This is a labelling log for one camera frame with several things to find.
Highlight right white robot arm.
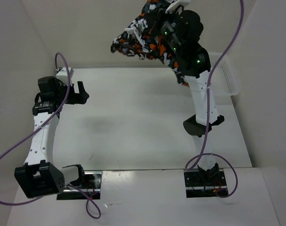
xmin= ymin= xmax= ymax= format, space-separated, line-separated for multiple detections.
xmin=156 ymin=10 xmax=224 ymax=185

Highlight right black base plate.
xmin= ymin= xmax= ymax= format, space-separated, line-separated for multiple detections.
xmin=184 ymin=169 xmax=229 ymax=198

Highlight orange camouflage shorts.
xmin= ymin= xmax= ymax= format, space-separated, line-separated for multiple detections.
xmin=110 ymin=0 xmax=188 ymax=86

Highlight white plastic basket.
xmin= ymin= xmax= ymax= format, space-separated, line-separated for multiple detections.
xmin=211 ymin=55 xmax=240 ymax=97

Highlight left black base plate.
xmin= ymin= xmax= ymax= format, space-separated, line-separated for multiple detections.
xmin=56 ymin=171 xmax=102 ymax=201

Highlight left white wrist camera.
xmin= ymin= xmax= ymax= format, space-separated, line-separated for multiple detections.
xmin=56 ymin=67 xmax=74 ymax=84

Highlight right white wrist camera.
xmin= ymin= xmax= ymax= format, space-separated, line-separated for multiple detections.
xmin=165 ymin=0 xmax=191 ymax=14

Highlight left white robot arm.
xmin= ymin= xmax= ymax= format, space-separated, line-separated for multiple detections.
xmin=14 ymin=76 xmax=89 ymax=198

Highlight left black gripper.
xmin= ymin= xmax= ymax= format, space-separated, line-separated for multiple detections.
xmin=55 ymin=80 xmax=89 ymax=105

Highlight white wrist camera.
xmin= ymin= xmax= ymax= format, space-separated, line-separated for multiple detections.
xmin=56 ymin=67 xmax=74 ymax=84
xmin=165 ymin=0 xmax=191 ymax=14

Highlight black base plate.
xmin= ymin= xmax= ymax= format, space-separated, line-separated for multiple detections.
xmin=184 ymin=169 xmax=229 ymax=198
xmin=56 ymin=171 xmax=102 ymax=201

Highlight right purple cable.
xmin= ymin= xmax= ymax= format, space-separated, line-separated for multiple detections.
xmin=185 ymin=0 xmax=245 ymax=198

